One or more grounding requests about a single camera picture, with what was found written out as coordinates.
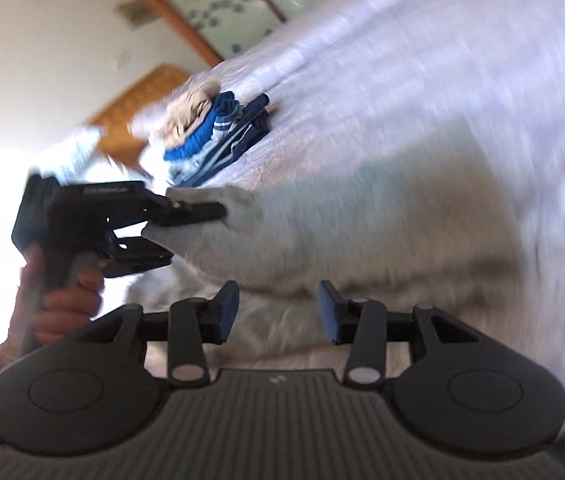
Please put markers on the beige folded garment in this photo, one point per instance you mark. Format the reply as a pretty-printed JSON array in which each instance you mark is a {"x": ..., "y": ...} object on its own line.
[{"x": 190, "y": 112}]

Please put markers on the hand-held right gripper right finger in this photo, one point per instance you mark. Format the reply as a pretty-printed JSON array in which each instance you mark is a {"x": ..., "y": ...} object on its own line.
[{"x": 330, "y": 315}]

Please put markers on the grey wall panel box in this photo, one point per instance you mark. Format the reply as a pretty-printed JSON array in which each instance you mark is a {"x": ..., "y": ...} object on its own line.
[{"x": 136, "y": 11}]

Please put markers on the blue folded garment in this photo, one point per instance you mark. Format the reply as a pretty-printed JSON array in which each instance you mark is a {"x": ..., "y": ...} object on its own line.
[{"x": 202, "y": 132}]

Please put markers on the light grey pants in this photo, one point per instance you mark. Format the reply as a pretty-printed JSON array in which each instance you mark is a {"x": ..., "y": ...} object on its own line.
[{"x": 342, "y": 230}]

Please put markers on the pile of folded clothes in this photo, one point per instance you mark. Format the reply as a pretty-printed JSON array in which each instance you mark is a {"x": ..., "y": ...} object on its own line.
[{"x": 235, "y": 142}]

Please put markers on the wardrobe with frosted flower doors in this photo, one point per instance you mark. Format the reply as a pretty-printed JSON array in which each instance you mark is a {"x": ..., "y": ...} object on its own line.
[{"x": 242, "y": 0}]

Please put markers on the person's left hand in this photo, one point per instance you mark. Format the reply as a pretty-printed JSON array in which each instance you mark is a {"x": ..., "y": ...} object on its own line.
[{"x": 65, "y": 305}]

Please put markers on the purple patterned bed cover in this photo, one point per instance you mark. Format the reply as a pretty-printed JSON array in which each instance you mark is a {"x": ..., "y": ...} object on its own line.
[{"x": 412, "y": 110}]

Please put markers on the wooden headboard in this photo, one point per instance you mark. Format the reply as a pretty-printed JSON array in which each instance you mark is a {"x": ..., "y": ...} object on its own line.
[{"x": 135, "y": 110}]

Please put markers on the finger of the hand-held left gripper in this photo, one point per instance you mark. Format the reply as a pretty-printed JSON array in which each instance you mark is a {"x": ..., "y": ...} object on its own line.
[
  {"x": 137, "y": 257},
  {"x": 187, "y": 212}
]

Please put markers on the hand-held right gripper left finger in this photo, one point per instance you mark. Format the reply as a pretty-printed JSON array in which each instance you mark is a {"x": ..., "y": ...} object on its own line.
[{"x": 227, "y": 312}]

